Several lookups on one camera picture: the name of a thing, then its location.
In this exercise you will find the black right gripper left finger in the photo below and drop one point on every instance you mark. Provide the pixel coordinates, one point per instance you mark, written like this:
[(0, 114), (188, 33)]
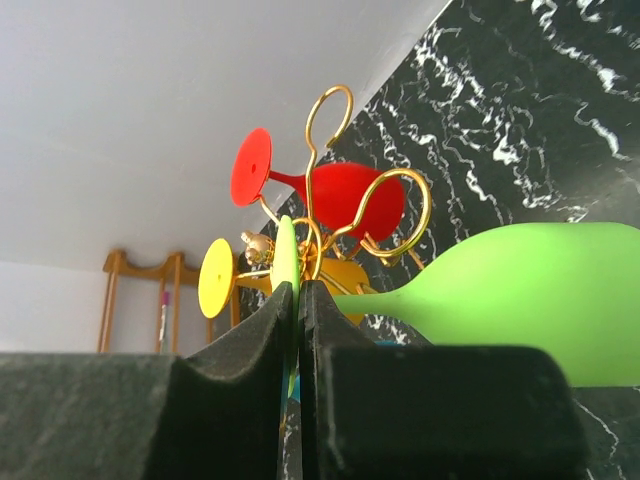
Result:
[(213, 415)]

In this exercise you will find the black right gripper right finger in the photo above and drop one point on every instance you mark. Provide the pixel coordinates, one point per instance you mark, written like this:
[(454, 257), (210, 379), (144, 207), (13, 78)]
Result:
[(429, 412)]

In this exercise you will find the red wine glass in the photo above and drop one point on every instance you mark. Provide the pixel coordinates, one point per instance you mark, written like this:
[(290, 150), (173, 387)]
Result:
[(337, 189)]

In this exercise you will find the green wine glass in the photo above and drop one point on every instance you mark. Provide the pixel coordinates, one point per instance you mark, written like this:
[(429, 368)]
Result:
[(569, 289)]

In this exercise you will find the blue wine glass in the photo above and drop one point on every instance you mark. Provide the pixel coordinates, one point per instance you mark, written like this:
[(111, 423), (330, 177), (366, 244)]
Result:
[(295, 391)]

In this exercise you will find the yellow wine glass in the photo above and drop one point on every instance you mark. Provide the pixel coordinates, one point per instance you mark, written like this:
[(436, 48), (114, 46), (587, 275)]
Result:
[(218, 278)]

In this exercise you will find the purple capped marker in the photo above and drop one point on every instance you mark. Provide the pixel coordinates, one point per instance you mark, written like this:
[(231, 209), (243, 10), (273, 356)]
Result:
[(163, 336)]

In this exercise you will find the wooden stepped shelf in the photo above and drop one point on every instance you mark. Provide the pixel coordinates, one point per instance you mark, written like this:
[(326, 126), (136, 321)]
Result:
[(130, 318)]

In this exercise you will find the gold wire wine glass rack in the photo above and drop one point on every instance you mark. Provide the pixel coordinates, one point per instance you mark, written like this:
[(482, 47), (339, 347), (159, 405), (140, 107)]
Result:
[(321, 239)]

